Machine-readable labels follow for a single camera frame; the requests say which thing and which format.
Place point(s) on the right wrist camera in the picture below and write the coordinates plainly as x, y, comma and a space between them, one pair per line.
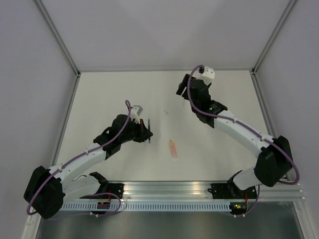
206, 73

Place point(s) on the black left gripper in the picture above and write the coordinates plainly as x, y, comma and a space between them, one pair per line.
142, 129

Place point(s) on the white slotted cable duct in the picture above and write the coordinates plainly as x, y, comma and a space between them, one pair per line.
132, 206

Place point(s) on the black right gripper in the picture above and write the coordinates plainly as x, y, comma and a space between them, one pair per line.
183, 84

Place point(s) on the left aluminium frame post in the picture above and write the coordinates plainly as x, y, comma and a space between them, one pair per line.
56, 35

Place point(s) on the aluminium mounting rail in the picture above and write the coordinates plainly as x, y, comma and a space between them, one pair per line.
203, 190

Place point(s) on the green fineliner pen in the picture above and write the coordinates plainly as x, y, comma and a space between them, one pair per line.
149, 129

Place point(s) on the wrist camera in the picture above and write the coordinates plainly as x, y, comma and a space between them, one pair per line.
206, 73
136, 111

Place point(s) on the right aluminium frame post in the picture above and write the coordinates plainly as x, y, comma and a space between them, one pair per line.
275, 32

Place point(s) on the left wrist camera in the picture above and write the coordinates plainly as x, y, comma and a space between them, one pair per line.
136, 111

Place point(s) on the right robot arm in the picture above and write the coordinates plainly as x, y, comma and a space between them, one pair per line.
274, 158

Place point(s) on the orange highlighter marker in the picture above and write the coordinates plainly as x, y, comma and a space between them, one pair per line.
173, 149

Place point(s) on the aluminium frame post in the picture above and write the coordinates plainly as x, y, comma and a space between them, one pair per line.
275, 32
56, 35

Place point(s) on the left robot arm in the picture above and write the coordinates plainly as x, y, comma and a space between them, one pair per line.
51, 188

